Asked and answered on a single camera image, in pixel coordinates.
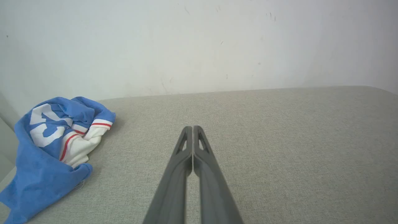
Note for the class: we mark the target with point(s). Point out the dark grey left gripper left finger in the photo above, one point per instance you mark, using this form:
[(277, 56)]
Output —
[(171, 186)]

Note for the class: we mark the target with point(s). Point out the grey fabric sofa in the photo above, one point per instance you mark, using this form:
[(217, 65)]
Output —
[(279, 140)]

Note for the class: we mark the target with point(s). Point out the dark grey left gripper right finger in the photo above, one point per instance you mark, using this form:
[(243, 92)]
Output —
[(214, 193)]

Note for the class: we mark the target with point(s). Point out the blue white red-striped shirt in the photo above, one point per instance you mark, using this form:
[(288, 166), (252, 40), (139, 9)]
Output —
[(37, 177)]

